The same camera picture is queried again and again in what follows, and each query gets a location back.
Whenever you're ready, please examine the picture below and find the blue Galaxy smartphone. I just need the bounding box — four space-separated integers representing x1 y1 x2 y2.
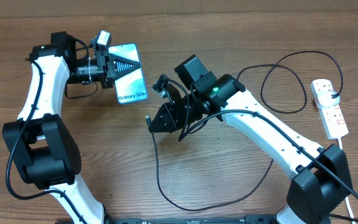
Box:
109 43 148 104

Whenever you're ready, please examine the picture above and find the black USB charging cable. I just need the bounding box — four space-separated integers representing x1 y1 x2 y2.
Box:
145 50 344 212

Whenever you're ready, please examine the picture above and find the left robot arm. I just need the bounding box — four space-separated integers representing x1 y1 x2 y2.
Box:
2 31 141 223

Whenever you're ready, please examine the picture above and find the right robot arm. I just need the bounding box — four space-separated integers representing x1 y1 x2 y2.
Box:
147 55 352 223

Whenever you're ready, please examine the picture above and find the white charger plug adapter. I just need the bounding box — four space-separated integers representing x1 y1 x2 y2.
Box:
315 91 340 109

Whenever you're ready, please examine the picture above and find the white power strip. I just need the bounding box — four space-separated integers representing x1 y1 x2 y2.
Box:
310 79 349 139

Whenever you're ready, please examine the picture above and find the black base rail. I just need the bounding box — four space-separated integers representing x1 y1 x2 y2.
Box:
54 213 279 224

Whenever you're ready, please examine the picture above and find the white power strip cord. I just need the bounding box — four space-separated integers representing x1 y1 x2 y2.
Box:
337 138 357 224

